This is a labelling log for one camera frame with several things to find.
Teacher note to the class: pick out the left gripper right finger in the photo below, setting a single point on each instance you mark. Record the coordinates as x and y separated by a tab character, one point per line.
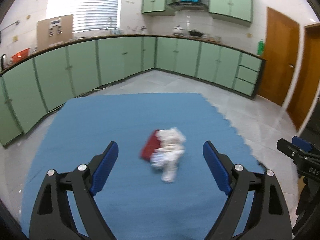
269	216

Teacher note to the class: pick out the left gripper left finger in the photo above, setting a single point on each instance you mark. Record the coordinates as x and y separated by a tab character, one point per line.
52	217

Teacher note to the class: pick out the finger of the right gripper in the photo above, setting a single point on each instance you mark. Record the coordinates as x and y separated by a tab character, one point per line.
304	145
292	151

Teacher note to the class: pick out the white plastic bag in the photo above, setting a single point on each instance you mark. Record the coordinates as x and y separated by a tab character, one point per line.
166	156

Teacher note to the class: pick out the red scouring sponge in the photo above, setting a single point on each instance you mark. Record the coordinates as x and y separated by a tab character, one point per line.
151	145

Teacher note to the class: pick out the green lower kitchen cabinets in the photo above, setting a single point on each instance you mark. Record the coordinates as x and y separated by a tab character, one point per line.
43	82

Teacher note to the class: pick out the kitchen faucet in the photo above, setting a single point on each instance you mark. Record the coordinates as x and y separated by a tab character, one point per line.
111	27

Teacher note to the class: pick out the blue tablecloth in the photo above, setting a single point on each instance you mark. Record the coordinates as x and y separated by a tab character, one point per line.
135	202

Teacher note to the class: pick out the green bottle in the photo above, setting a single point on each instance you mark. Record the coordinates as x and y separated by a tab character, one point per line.
261	46

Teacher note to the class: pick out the brown wooden door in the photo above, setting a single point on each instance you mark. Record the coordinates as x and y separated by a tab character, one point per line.
280	53

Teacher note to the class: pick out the black wok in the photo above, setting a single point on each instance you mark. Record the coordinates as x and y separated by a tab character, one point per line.
195	33

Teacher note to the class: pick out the red plastic basin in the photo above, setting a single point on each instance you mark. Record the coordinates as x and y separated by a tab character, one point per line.
19	56

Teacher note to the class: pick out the white cooking pot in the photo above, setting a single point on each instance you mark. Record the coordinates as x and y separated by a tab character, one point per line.
178	31

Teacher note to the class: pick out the cardboard box on counter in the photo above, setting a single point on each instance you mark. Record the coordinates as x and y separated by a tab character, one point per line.
54	31

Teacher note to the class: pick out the window blinds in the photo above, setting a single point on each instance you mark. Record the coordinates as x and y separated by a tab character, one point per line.
88	15

